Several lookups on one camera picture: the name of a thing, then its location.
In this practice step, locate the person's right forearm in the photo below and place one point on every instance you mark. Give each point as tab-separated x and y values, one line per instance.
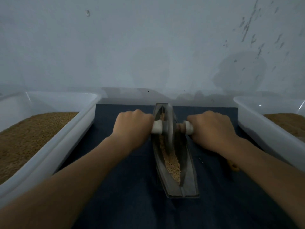
271	181

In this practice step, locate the person's left forearm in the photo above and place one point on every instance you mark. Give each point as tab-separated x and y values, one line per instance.
57	188

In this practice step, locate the boat-shaped metal grinding trough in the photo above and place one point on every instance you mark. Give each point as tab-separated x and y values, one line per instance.
189	186

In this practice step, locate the small ground grain portion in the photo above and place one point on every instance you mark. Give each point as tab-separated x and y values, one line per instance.
171	162

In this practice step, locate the dark blue tablecloth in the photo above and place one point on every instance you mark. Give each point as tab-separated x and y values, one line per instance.
133	200

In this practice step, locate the person's right hand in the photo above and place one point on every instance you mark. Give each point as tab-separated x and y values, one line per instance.
213	131

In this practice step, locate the white plastic tray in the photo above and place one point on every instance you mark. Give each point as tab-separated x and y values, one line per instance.
59	138
264	131

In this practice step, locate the person's left hand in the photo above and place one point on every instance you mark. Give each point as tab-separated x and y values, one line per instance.
132	128

